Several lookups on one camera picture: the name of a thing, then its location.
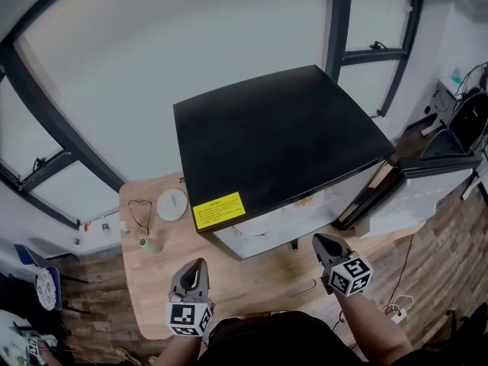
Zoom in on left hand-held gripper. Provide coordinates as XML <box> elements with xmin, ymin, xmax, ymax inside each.
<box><xmin>165</xmin><ymin>258</ymin><xmax>216</xmax><ymax>337</ymax></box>

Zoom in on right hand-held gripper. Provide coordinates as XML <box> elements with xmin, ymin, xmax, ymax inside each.
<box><xmin>311</xmin><ymin>233</ymin><xmax>374</xmax><ymax>298</ymax></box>

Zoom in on black-framed narrow window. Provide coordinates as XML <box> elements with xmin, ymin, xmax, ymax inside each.
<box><xmin>326</xmin><ymin>0</ymin><xmax>426</xmax><ymax>117</ymax></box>

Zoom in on blue chair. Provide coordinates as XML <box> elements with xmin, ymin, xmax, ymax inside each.
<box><xmin>14</xmin><ymin>243</ymin><xmax>64</xmax><ymax>312</ymax></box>

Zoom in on black mini fridge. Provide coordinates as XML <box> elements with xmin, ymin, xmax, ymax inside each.
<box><xmin>172</xmin><ymin>65</ymin><xmax>484</xmax><ymax>262</ymax></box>

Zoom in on person's black clothing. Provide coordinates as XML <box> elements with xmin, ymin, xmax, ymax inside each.
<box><xmin>197</xmin><ymin>310</ymin><xmax>470</xmax><ymax>366</ymax></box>

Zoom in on patterned round cushion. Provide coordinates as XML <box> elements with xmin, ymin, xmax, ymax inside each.
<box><xmin>35</xmin><ymin>268</ymin><xmax>58</xmax><ymax>312</ymax></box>

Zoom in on person's right forearm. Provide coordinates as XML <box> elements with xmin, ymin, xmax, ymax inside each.
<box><xmin>333</xmin><ymin>290</ymin><xmax>415</xmax><ymax>361</ymax></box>

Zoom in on white side table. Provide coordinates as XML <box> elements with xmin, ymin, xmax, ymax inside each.
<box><xmin>421</xmin><ymin>76</ymin><xmax>488</xmax><ymax>136</ymax></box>

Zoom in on black-framed window with wide post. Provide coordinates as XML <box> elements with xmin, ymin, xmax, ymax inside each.
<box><xmin>0</xmin><ymin>38</ymin><xmax>127</xmax><ymax>230</ymax></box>

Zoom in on person's left forearm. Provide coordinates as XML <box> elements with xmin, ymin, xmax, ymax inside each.
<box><xmin>152</xmin><ymin>333</ymin><xmax>203</xmax><ymax>366</ymax></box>

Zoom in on black floor cable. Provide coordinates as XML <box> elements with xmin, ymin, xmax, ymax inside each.
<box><xmin>384</xmin><ymin>234</ymin><xmax>415</xmax><ymax>308</ymax></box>

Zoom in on thin brown-rimmed eyeglasses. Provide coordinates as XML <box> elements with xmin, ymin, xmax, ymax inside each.
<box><xmin>127</xmin><ymin>199</ymin><xmax>153</xmax><ymax>236</ymax></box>

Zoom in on white cable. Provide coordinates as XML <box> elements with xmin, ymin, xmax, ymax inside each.
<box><xmin>383</xmin><ymin>294</ymin><xmax>415</xmax><ymax>316</ymax></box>

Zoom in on green cup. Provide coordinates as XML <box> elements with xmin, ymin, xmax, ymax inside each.
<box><xmin>138</xmin><ymin>236</ymin><xmax>163</xmax><ymax>254</ymax></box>

